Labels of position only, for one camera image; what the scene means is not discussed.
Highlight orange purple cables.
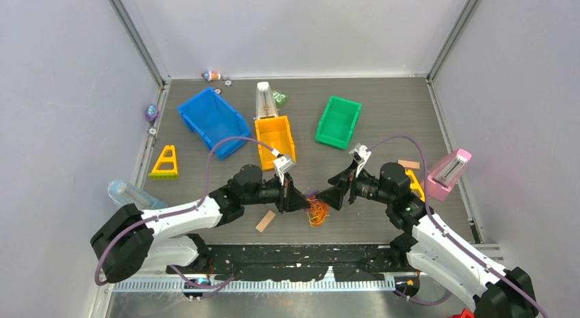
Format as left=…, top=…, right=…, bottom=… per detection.
left=304, top=191, right=331, bottom=228

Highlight orange plastic bin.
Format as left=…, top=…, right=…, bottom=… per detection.
left=254, top=116, right=298, bottom=170

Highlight green owl toy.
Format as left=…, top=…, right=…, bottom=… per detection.
left=272, top=90, right=288, bottom=107

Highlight tan wooden block right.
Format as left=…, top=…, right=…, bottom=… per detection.
left=397, top=159, right=421, bottom=170

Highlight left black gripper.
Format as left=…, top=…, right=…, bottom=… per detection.
left=242, top=171, right=310, bottom=214

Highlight blue plastic bin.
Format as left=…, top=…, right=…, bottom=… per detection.
left=176, top=88, right=252, bottom=160

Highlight tan wooden block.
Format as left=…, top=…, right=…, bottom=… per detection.
left=397, top=159, right=421, bottom=170
left=255, top=211, right=276, bottom=233

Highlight clown figurine toy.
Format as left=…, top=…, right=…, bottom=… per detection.
left=200, top=70, right=222, bottom=81

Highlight yellow triangle block right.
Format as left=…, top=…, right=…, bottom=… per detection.
left=405, top=169, right=425, bottom=202

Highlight green plastic bin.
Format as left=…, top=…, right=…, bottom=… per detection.
left=315, top=96, right=362, bottom=150

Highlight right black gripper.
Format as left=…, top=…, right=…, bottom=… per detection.
left=316, top=159, right=394, bottom=211

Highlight clear blue plastic bag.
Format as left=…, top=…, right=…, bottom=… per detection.
left=107, top=179, right=168, bottom=210

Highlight yellow triangle block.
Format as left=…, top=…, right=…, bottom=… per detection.
left=148, top=145, right=179, bottom=179
left=405, top=169, right=425, bottom=202

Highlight yellow triangle block left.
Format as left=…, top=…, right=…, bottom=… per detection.
left=148, top=145, right=179, bottom=179

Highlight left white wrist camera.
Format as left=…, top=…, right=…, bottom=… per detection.
left=271, top=149, right=295, bottom=185

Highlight red object bottom edge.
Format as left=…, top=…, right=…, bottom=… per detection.
left=449, top=308, right=475, bottom=318

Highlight purple lotus toy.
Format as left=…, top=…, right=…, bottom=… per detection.
left=145, top=104, right=159, bottom=122

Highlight pink metronome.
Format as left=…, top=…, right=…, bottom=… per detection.
left=421, top=148, right=472, bottom=201

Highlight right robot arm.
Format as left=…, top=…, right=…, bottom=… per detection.
left=316, top=163, right=539, bottom=317

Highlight white metronome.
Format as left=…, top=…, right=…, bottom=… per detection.
left=256, top=81, right=278, bottom=120

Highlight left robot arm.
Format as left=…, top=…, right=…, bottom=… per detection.
left=90, top=164, right=309, bottom=285

